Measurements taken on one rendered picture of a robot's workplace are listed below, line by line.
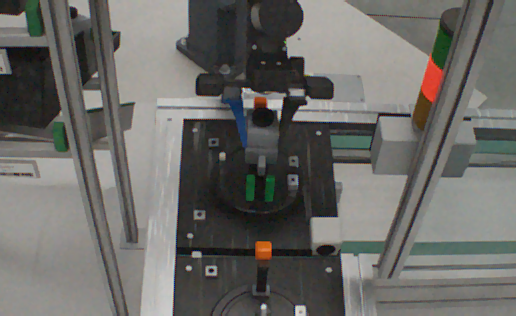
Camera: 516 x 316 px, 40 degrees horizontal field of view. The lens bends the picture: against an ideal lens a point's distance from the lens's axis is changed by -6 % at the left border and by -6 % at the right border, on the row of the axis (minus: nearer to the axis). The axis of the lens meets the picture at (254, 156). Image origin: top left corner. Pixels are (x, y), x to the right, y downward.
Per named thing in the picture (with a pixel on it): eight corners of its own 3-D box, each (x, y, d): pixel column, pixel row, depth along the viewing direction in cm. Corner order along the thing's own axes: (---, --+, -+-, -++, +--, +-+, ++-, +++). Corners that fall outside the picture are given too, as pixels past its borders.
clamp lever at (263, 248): (253, 284, 101) (255, 240, 97) (268, 285, 101) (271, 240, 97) (254, 301, 98) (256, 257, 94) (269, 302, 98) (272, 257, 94)
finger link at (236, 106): (221, 95, 105) (221, 100, 100) (247, 95, 106) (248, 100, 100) (219, 143, 107) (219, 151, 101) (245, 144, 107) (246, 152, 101)
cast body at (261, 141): (244, 129, 110) (247, 96, 105) (274, 130, 110) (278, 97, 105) (245, 175, 105) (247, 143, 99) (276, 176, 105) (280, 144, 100)
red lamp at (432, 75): (417, 73, 83) (426, 43, 80) (458, 75, 84) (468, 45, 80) (424, 106, 80) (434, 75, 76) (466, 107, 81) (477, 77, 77)
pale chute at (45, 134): (56, 117, 119) (60, 90, 119) (131, 129, 118) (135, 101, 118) (-15, 131, 91) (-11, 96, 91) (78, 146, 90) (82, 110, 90)
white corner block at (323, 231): (307, 230, 112) (310, 216, 109) (337, 231, 113) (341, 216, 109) (308, 257, 110) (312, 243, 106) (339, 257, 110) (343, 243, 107)
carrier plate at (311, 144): (183, 129, 124) (183, 120, 122) (328, 132, 125) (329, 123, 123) (176, 254, 109) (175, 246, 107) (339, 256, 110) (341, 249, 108)
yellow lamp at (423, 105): (409, 102, 87) (417, 74, 83) (448, 104, 88) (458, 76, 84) (415, 135, 84) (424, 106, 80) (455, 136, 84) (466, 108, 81)
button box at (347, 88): (242, 93, 136) (244, 69, 131) (356, 96, 137) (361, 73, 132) (242, 122, 132) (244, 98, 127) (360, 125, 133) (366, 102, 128)
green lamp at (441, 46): (426, 42, 79) (435, 9, 76) (468, 45, 80) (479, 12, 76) (434, 74, 76) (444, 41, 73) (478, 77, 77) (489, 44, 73)
